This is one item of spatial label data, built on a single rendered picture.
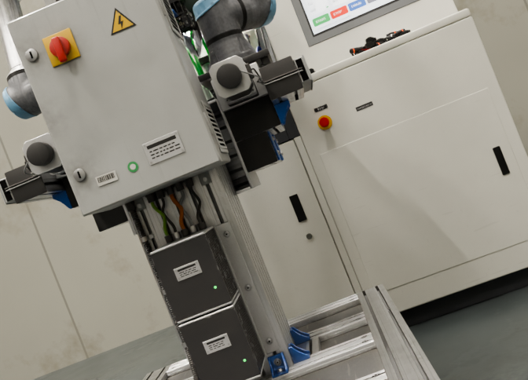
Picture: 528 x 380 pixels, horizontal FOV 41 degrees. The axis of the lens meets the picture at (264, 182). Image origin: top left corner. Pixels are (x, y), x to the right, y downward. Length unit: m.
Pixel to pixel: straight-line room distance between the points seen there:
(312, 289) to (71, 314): 2.78
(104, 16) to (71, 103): 0.21
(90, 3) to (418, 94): 1.28
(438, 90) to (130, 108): 1.27
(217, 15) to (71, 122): 0.68
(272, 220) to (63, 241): 2.68
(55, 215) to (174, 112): 3.51
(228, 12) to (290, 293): 1.05
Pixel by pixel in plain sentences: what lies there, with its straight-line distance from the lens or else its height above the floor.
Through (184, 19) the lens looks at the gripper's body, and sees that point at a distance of 2.54.
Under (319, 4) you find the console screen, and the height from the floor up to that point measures 1.25.
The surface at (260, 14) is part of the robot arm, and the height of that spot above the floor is 1.17.
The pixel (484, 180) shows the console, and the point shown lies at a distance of 2.54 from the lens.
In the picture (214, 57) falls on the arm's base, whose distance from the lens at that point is 2.13.
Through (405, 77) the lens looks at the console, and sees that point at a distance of 2.52.
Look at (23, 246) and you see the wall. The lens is 5.13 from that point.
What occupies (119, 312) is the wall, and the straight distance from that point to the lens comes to 4.99.
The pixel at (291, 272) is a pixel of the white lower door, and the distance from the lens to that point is 2.58.
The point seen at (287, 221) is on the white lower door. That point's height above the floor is 0.52.
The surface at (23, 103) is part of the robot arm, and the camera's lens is 2.28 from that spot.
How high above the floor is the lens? 0.69
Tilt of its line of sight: level
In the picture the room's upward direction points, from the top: 22 degrees counter-clockwise
